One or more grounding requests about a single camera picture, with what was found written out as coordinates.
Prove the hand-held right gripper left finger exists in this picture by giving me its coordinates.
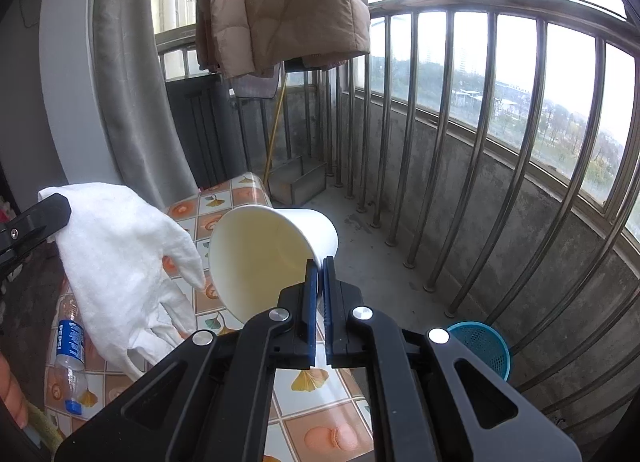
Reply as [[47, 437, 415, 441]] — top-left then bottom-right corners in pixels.
[[54, 258, 321, 462]]

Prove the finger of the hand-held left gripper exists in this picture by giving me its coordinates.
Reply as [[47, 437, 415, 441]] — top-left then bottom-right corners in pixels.
[[0, 193, 72, 283]]

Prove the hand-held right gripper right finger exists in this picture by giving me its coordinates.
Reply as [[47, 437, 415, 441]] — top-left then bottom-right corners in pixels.
[[322, 256, 583, 462]]

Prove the white paper cup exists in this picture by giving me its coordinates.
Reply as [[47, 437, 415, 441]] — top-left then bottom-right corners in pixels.
[[209, 206, 339, 323]]

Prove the white plastic bag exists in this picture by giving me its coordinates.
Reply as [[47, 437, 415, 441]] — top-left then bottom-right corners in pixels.
[[37, 182, 207, 380]]

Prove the clear plastic bottle blue label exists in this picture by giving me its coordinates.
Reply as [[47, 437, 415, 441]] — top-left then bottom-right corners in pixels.
[[54, 305, 88, 415]]

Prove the blue plastic basket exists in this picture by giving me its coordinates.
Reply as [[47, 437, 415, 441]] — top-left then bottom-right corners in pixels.
[[446, 321, 512, 383]]

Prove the person's left hand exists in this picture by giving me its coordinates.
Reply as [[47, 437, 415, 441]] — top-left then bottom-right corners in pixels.
[[0, 357, 28, 429]]

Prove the metal dustpan box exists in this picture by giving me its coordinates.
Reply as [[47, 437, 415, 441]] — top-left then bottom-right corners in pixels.
[[267, 155, 328, 205]]

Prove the grey curtain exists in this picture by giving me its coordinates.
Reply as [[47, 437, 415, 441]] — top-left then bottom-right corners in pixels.
[[92, 0, 198, 208]]

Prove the dark folding panel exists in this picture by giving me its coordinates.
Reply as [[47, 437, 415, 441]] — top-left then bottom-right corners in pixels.
[[165, 73, 248, 190]]

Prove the green fluffy cloth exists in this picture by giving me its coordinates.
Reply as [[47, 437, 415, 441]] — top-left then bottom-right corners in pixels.
[[25, 402, 63, 443]]

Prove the metal balcony railing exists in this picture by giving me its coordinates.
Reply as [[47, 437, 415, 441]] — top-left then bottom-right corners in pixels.
[[155, 0, 640, 423]]

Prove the beige puffer jacket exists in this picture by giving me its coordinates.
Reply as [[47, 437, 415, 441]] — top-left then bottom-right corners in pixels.
[[195, 0, 372, 78]]

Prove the yellow broom handle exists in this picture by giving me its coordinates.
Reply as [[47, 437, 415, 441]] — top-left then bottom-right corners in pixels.
[[263, 72, 288, 178]]

